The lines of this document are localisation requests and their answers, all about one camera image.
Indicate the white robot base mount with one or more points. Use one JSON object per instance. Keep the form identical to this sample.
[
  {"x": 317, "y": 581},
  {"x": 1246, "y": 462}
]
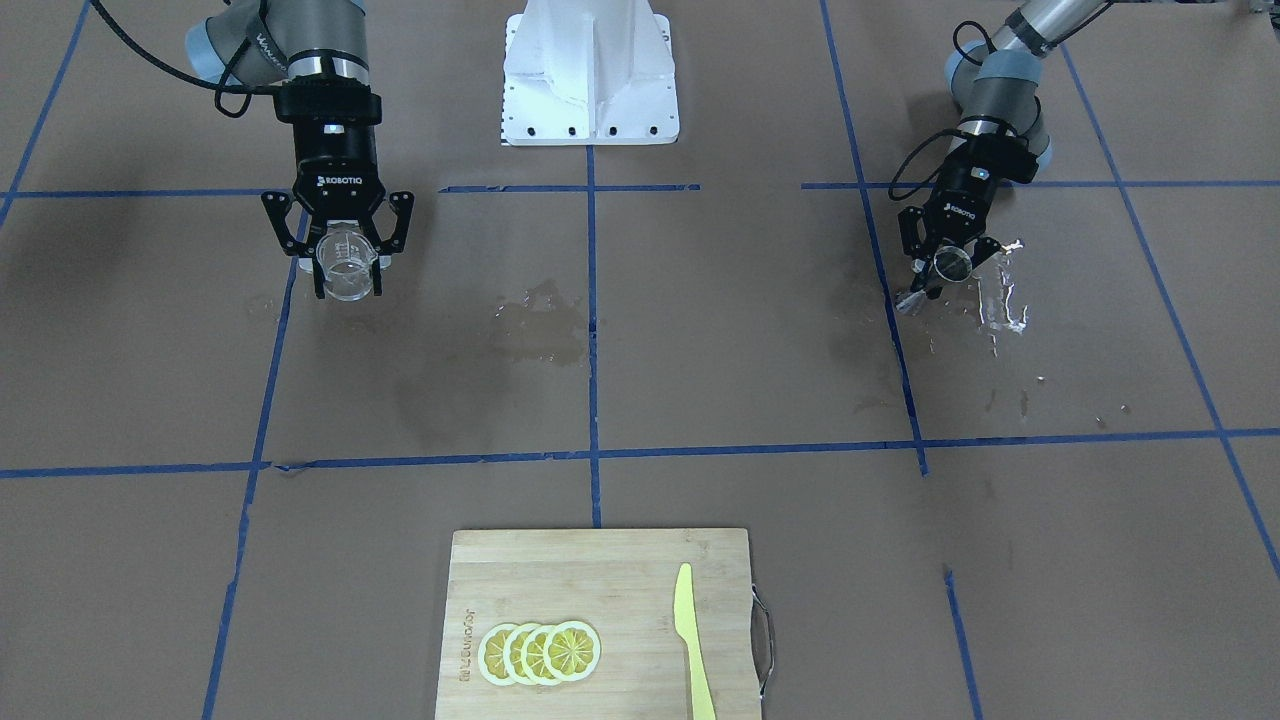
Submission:
[{"x": 579, "y": 73}]

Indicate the steel double jigger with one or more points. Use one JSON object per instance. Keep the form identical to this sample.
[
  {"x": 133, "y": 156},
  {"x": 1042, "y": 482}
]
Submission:
[{"x": 948, "y": 265}]

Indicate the yellow plastic knife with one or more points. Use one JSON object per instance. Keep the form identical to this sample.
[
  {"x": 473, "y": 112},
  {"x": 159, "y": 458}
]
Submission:
[{"x": 686, "y": 626}]

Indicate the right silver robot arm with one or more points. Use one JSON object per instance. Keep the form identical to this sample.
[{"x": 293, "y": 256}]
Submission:
[{"x": 311, "y": 56}]

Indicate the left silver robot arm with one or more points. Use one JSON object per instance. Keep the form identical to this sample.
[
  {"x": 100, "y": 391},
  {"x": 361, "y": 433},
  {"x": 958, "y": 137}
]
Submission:
[{"x": 994, "y": 81}]

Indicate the clear glass measuring beaker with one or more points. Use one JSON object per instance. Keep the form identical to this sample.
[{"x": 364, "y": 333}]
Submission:
[{"x": 344, "y": 263}]

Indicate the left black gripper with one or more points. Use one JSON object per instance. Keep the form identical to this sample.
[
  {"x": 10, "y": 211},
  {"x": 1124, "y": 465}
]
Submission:
[{"x": 957, "y": 211}]

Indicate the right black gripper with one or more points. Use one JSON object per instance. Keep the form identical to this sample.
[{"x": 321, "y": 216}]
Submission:
[{"x": 337, "y": 172}]

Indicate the lemon slice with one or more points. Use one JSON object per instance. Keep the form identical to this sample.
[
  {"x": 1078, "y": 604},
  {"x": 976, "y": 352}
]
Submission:
[
  {"x": 513, "y": 653},
  {"x": 493, "y": 655},
  {"x": 572, "y": 651},
  {"x": 532, "y": 657}
]

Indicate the bamboo cutting board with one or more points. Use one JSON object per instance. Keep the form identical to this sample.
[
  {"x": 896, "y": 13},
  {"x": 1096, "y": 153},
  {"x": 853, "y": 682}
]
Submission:
[{"x": 622, "y": 583}]

